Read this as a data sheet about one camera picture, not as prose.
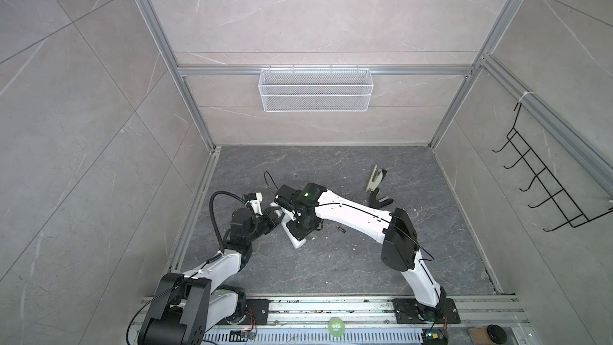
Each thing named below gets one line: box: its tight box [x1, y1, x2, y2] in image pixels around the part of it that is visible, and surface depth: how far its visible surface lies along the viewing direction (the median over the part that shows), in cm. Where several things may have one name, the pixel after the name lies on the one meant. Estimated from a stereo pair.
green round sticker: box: [328, 317, 346, 338], surface depth 73 cm
